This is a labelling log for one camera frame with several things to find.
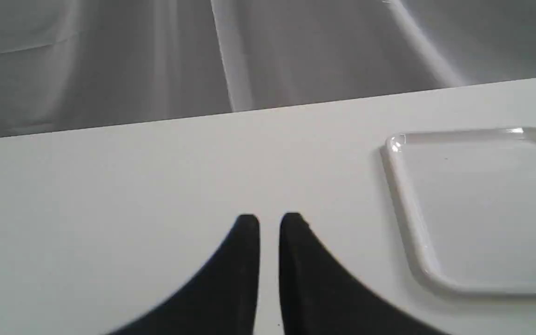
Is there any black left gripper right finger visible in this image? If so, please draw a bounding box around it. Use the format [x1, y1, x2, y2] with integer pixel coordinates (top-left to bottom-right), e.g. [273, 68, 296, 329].
[279, 213, 440, 335]

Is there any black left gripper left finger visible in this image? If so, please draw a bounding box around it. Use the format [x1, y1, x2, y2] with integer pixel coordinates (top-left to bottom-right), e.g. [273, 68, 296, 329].
[114, 214, 261, 335]

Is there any white plastic tray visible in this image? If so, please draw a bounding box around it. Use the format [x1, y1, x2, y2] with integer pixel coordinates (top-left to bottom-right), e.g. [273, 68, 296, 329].
[384, 127, 536, 297]

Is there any grey fabric backdrop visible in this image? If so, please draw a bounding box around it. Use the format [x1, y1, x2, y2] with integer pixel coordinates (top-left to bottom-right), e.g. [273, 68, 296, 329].
[0, 0, 536, 137]

